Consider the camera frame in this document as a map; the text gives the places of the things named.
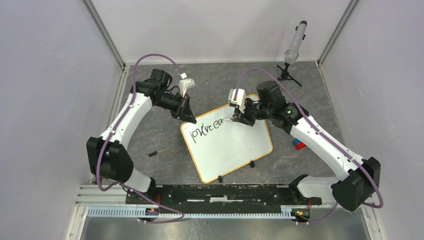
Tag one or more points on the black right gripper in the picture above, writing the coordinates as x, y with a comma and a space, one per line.
248, 121

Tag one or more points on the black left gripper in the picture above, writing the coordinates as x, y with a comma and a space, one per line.
184, 104

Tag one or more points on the white whiteboard with yellow frame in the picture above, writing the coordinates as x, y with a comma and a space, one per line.
219, 147

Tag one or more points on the black marker cap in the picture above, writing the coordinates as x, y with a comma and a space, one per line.
153, 153

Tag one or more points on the silver microphone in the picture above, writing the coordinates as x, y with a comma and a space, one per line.
292, 53

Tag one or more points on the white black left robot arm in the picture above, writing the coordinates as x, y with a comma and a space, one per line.
107, 154

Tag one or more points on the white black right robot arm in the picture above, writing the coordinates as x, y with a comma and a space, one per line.
357, 178

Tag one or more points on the black microphone tripod stand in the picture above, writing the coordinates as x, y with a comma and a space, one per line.
285, 75

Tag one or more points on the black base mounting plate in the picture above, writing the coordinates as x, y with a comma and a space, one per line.
228, 198

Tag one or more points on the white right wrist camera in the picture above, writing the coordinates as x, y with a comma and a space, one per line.
237, 99

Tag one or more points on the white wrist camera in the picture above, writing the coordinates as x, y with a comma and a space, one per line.
185, 83
237, 99

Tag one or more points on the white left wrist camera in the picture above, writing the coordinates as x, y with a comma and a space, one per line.
185, 83

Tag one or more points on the white toothed cable rail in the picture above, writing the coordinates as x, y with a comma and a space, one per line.
142, 212

